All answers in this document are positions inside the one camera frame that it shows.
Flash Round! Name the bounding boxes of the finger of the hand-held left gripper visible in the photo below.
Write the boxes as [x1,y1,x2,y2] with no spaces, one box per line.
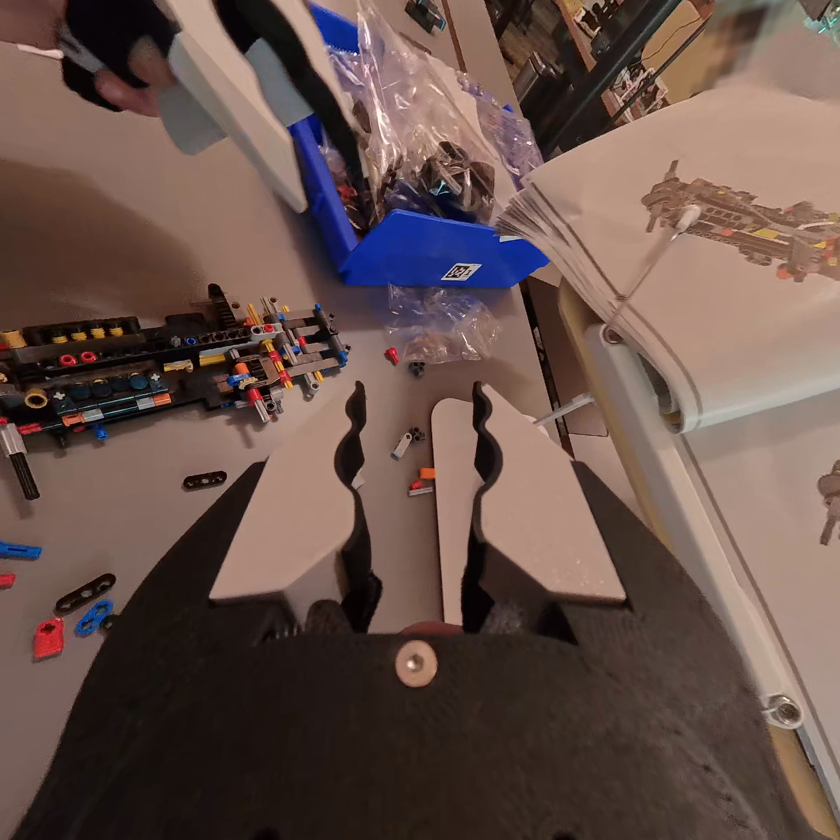
[217,0,367,198]
[157,0,309,214]

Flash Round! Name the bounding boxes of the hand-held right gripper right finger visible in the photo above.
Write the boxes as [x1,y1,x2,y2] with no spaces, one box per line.
[461,382,628,633]

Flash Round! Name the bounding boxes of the cluttered background shelving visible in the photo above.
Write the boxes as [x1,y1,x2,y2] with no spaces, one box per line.
[486,0,723,155]

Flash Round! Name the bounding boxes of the pale oval base plate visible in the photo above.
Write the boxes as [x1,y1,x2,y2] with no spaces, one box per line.
[430,397,476,627]

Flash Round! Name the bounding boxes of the person's left hand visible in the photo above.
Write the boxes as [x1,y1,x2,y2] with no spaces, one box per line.
[101,52,177,119]

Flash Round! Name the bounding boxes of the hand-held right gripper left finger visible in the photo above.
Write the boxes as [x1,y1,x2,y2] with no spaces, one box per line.
[209,381,383,633]

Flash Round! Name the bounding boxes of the small clear plastic bag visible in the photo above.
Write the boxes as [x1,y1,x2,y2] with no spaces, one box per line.
[384,282,503,365]

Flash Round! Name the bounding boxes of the lego pieces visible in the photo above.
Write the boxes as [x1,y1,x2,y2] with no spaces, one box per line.
[0,360,437,660]

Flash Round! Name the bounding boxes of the white book stand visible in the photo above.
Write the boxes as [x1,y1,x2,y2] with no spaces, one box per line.
[558,279,807,729]

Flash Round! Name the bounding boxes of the blue plastic bin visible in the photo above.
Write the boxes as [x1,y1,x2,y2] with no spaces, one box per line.
[289,3,551,290]

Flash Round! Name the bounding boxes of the white page holder clip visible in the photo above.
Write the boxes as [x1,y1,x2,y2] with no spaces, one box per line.
[607,205,702,345]

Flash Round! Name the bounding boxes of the small black device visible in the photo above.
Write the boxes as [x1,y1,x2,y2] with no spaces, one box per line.
[403,0,448,34]

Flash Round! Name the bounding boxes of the clear bag of lego parts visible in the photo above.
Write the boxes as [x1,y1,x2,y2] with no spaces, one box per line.
[325,0,546,231]

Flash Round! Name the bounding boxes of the lego instruction booklet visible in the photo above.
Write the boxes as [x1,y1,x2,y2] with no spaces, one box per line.
[495,85,840,788]

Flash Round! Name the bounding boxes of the long lego technic model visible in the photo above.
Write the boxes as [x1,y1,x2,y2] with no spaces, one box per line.
[0,282,349,503]

